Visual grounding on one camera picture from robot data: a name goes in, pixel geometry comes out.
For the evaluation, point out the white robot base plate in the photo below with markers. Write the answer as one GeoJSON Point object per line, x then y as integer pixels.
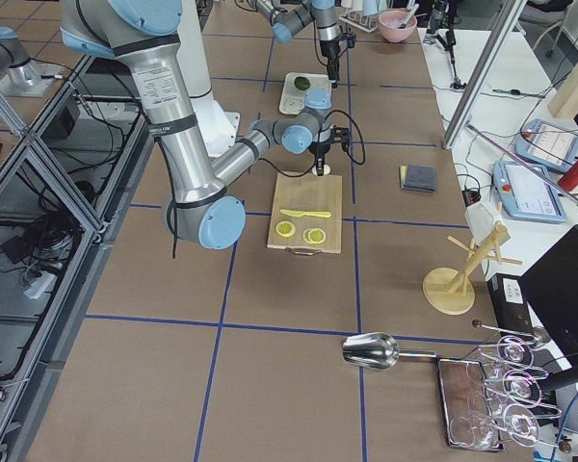
{"type": "Point", "coordinates": [218, 127]}

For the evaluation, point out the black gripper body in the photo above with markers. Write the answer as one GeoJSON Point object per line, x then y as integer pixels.
{"type": "Point", "coordinates": [329, 51]}
{"type": "Point", "coordinates": [319, 149]}

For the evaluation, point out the yellow plastic knife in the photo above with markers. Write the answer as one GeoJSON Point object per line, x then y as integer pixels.
{"type": "Point", "coordinates": [301, 213]}

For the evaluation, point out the blue teach pendant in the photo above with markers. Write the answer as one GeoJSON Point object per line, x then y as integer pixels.
{"type": "Point", "coordinates": [525, 196]}
{"type": "Point", "coordinates": [545, 143]}

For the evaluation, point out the white steamed bun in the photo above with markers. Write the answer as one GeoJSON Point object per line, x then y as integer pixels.
{"type": "Point", "coordinates": [326, 170]}

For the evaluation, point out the metal rod in ice bowl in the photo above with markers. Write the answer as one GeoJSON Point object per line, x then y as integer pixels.
{"type": "Point", "coordinates": [411, 10]}

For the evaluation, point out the black monitor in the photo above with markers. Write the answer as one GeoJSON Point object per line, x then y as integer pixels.
{"type": "Point", "coordinates": [550, 286]}

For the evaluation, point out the far blue teach pendant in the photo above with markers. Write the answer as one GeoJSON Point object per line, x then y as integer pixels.
{"type": "Point", "coordinates": [545, 143]}

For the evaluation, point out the aluminium frame post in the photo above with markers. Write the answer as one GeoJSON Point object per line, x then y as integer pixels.
{"type": "Point", "coordinates": [504, 23]}

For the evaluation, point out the wine glass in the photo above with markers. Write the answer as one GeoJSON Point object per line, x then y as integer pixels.
{"type": "Point", "coordinates": [515, 352]}

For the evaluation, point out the metal scoop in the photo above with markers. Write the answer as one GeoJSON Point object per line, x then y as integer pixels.
{"type": "Point", "coordinates": [380, 351]}

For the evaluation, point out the green strap watch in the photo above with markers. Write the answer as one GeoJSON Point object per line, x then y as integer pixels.
{"type": "Point", "coordinates": [519, 93]}

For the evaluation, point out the near blue teach pendant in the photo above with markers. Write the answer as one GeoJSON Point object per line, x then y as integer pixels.
{"type": "Point", "coordinates": [525, 196]}

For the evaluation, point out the folded grey yellow cloth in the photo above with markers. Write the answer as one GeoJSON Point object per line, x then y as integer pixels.
{"type": "Point", "coordinates": [417, 178]}

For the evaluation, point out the green avocado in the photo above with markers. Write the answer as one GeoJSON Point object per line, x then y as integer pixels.
{"type": "Point", "coordinates": [301, 83]}

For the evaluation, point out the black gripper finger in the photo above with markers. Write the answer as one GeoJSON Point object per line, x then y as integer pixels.
{"type": "Point", "coordinates": [334, 83]}
{"type": "Point", "coordinates": [320, 165]}

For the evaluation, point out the wooden mug tree stand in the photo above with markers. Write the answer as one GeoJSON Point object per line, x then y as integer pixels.
{"type": "Point", "coordinates": [449, 290]}

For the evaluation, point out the pink ice bowl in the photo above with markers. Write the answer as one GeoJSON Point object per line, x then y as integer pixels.
{"type": "Point", "coordinates": [394, 27]}

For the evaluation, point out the white bear serving tray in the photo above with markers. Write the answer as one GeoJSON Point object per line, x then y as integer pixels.
{"type": "Point", "coordinates": [292, 100]}

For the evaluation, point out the lone lemon slice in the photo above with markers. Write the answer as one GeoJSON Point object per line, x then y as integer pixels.
{"type": "Point", "coordinates": [285, 229]}

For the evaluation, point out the black glass rack tray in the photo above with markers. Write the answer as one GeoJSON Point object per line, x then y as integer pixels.
{"type": "Point", "coordinates": [461, 390]}

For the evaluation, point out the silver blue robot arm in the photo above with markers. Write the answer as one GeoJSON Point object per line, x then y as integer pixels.
{"type": "Point", "coordinates": [157, 41]}
{"type": "Point", "coordinates": [288, 18]}

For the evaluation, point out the wooden cutting board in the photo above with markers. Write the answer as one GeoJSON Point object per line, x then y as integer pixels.
{"type": "Point", "coordinates": [308, 193]}

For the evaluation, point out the black tripod stick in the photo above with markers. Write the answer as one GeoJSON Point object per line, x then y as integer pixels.
{"type": "Point", "coordinates": [441, 29]}

